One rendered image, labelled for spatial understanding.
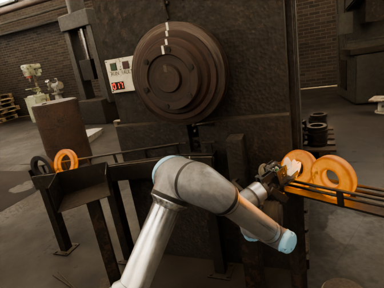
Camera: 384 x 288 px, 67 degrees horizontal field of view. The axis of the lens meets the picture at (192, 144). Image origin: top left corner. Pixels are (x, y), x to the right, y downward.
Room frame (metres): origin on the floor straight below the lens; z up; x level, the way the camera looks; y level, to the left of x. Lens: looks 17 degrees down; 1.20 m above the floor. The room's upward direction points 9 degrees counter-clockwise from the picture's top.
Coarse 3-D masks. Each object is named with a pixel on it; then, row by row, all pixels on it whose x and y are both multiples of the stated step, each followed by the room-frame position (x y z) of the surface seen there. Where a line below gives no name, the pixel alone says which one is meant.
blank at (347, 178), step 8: (320, 160) 0.92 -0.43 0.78; (328, 160) 0.90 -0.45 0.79; (336, 160) 0.87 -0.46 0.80; (344, 160) 0.87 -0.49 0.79; (312, 168) 0.95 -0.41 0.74; (320, 168) 0.92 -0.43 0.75; (328, 168) 0.90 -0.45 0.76; (336, 168) 0.87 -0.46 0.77; (344, 168) 0.85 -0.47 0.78; (352, 168) 0.85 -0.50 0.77; (312, 176) 0.95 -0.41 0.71; (320, 176) 0.92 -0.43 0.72; (344, 176) 0.85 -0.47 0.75; (352, 176) 0.83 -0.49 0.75; (320, 184) 0.93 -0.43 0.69; (328, 184) 0.91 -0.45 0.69; (344, 184) 0.85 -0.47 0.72; (352, 184) 0.83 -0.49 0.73
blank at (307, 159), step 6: (294, 150) 1.08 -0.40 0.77; (300, 150) 1.06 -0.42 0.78; (288, 156) 1.09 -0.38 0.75; (294, 156) 1.07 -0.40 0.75; (300, 156) 1.05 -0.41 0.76; (306, 156) 1.02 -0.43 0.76; (312, 156) 1.02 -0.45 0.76; (282, 162) 1.10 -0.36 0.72; (306, 162) 1.01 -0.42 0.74; (312, 162) 0.99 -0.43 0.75; (306, 168) 1.00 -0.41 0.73; (306, 174) 0.99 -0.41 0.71; (300, 180) 1.00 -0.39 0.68; (306, 180) 0.98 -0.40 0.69; (288, 186) 1.03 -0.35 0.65; (306, 186) 0.98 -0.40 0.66
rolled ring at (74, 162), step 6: (60, 150) 1.82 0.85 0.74; (66, 150) 1.79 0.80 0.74; (72, 150) 1.81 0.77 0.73; (60, 156) 1.81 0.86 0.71; (72, 156) 1.76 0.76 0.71; (54, 162) 1.81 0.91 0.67; (60, 162) 1.82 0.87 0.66; (72, 162) 1.74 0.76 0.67; (54, 168) 1.80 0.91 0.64; (60, 168) 1.80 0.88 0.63; (72, 168) 1.73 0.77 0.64
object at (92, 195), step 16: (64, 176) 1.45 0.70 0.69; (80, 176) 1.47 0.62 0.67; (96, 176) 1.49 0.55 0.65; (64, 192) 1.45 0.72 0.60; (80, 192) 1.43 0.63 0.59; (96, 192) 1.38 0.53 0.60; (64, 208) 1.28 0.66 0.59; (96, 208) 1.35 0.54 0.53; (96, 224) 1.35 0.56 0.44; (112, 256) 1.36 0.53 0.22; (112, 272) 1.35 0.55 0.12
